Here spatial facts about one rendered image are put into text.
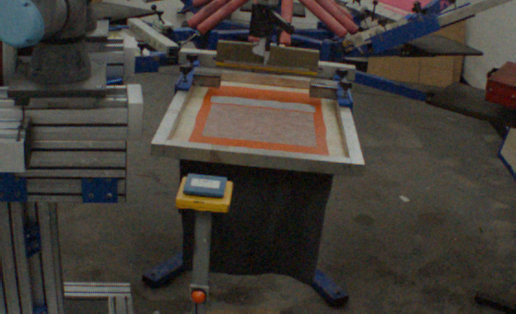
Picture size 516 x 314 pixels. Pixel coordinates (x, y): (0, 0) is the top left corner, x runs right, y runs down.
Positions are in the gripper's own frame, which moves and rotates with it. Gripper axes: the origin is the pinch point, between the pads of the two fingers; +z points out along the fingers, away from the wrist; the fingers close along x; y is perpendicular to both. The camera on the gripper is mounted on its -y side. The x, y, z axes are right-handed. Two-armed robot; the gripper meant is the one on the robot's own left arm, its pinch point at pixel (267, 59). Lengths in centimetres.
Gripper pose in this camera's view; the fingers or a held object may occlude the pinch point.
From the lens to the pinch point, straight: 235.1
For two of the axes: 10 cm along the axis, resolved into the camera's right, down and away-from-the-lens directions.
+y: -10.0, -1.0, 0.0
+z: -0.9, 9.2, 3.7
